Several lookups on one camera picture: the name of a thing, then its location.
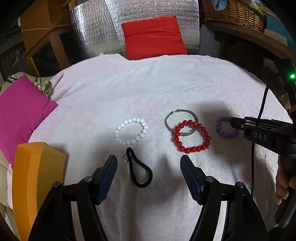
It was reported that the magenta pillow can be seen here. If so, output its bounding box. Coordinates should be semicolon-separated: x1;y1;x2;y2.
1;75;58;164

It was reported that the orange cardboard tray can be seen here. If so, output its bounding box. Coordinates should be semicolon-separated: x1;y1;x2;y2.
11;142;66;240

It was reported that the small red pillow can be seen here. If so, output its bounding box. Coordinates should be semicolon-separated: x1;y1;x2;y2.
121;16;188;60

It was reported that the white bead bracelet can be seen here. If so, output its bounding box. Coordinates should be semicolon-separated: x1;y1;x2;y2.
114;117;149;146

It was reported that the pink white bed blanket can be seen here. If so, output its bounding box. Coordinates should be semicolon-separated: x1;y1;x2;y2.
30;54;290;240

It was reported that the wooden side shelf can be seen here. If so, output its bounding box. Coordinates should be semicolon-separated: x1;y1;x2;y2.
204;19;295;61

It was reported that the purple bead bracelet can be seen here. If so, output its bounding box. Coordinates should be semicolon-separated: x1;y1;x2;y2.
215;115;239;139

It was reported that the black cable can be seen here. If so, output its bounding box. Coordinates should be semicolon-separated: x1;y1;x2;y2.
250;84;270;200

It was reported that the black hair tie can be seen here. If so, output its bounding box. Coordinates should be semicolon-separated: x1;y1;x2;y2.
125;147;154;188

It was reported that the floral patterned cloth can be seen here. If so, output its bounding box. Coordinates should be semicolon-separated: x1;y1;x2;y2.
33;77;53;97

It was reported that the person's right hand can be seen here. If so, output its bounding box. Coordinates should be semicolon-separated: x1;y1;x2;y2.
275;156;289;205

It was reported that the orange wooden pillar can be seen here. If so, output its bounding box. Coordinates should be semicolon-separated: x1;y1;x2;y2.
19;0;72;54

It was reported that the silver metal cuff bangle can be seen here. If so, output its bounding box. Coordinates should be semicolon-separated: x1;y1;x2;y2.
164;109;200;137

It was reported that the wicker basket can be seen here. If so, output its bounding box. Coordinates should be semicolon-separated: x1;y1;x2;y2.
201;1;266;32

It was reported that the silver foil insulation panel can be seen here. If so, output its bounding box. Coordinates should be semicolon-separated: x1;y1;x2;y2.
70;0;200;58

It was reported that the red bead bracelet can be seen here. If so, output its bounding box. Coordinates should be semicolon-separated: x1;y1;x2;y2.
173;119;211;154

